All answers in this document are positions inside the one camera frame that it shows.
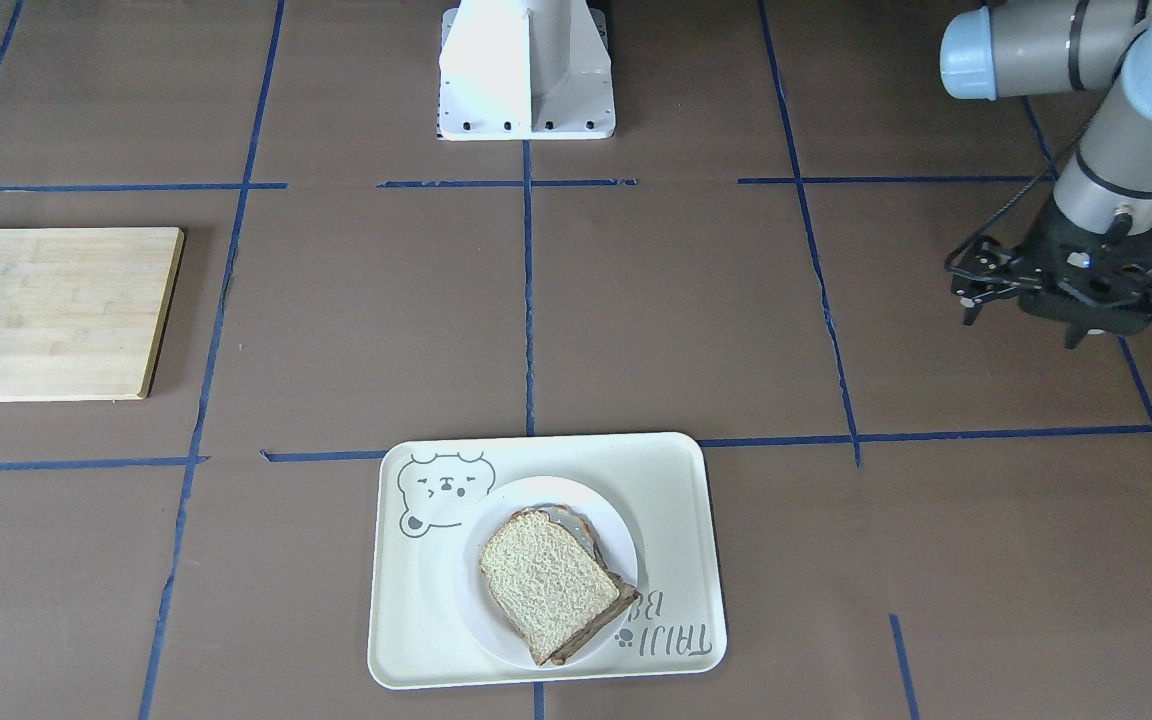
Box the cream bear tray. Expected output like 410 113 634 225
367 432 728 691

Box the white bread slice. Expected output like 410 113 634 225
477 507 637 667

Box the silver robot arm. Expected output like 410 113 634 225
940 1 1152 348

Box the brown bread slice on plate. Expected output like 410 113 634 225
532 503 641 666

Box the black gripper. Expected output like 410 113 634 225
1018 215 1152 348

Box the white round plate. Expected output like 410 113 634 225
449 477 641 673

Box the wooden cutting board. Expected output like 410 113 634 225
0 227 185 402

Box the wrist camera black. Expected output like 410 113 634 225
943 234 1029 325

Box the white mounting column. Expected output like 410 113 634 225
435 1 617 142

